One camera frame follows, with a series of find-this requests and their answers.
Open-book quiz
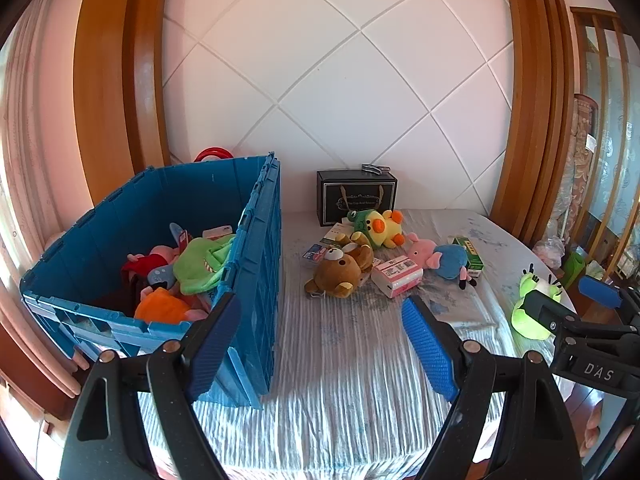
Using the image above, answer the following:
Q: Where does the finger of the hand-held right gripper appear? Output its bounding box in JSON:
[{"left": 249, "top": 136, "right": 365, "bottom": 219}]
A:
[
  {"left": 522, "top": 290, "right": 581, "bottom": 336},
  {"left": 578, "top": 275, "right": 640, "bottom": 326}
]

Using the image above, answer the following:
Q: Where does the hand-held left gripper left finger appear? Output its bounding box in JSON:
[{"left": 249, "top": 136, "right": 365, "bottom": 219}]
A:
[{"left": 59, "top": 291, "right": 242, "bottom": 480}]

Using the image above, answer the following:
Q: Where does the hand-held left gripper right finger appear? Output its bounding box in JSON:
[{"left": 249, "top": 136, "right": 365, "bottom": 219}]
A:
[{"left": 402, "top": 295, "right": 583, "bottom": 480}]

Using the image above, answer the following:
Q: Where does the green frog plush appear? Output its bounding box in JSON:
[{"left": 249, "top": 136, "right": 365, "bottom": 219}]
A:
[{"left": 511, "top": 267, "right": 566, "bottom": 338}]

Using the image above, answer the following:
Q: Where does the blue plastic crate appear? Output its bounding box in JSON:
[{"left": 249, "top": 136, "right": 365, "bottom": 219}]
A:
[{"left": 20, "top": 151, "right": 282, "bottom": 408}]

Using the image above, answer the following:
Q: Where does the person's right hand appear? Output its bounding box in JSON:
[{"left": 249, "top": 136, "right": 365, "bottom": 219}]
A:
[{"left": 584, "top": 410, "right": 638, "bottom": 458}]

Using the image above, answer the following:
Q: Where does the green plastic container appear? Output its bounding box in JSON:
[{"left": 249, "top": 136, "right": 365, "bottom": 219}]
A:
[{"left": 564, "top": 251, "right": 586, "bottom": 286}]

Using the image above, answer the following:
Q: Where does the pink plastic bag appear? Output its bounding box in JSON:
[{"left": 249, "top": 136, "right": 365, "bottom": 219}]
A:
[{"left": 532, "top": 236, "right": 566, "bottom": 267}]

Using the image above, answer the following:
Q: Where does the orange plush toy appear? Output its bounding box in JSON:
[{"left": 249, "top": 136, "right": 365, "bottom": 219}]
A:
[{"left": 134, "top": 287, "right": 198, "bottom": 325}]

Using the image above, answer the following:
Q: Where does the pink white box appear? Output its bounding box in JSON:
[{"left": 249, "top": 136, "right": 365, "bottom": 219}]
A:
[{"left": 371, "top": 255, "right": 424, "bottom": 299}]

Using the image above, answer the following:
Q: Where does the green plush toy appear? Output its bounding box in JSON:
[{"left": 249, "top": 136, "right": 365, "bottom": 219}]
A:
[{"left": 172, "top": 234, "right": 237, "bottom": 296}]

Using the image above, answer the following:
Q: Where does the pink pig plush blue shirt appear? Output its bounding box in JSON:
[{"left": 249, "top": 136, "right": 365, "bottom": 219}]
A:
[{"left": 404, "top": 232, "right": 478, "bottom": 290}]

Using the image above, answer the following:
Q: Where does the green carton box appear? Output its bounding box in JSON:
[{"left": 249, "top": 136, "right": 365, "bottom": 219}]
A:
[{"left": 446, "top": 235, "right": 485, "bottom": 277}]

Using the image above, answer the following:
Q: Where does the pink pig plush red dress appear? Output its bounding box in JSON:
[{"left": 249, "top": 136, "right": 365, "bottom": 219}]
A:
[{"left": 121, "top": 244, "right": 181, "bottom": 286}]

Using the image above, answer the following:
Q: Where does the brown bear plush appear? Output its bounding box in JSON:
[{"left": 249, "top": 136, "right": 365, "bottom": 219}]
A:
[{"left": 304, "top": 242, "right": 375, "bottom": 300}]

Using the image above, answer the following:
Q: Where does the yellow duck plush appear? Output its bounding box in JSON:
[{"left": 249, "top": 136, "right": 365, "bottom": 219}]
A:
[{"left": 347, "top": 209, "right": 405, "bottom": 250}]

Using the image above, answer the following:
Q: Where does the white box dark green end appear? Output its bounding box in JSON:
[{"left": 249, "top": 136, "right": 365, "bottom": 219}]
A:
[{"left": 327, "top": 224, "right": 357, "bottom": 245}]

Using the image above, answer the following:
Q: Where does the black gift box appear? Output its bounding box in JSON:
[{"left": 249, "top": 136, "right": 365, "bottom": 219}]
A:
[{"left": 316, "top": 169, "right": 398, "bottom": 227}]

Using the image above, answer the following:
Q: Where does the red plastic case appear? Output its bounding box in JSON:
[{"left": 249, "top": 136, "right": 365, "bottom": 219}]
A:
[{"left": 194, "top": 147, "right": 234, "bottom": 163}]

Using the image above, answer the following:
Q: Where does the pink curtain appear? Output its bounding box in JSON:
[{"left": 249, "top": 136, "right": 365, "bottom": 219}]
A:
[{"left": 0, "top": 0, "right": 96, "bottom": 396}]

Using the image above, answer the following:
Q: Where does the wooden wall frame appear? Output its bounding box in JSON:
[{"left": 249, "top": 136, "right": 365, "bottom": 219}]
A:
[
  {"left": 74, "top": 0, "right": 173, "bottom": 206},
  {"left": 490, "top": 0, "right": 581, "bottom": 251}
]

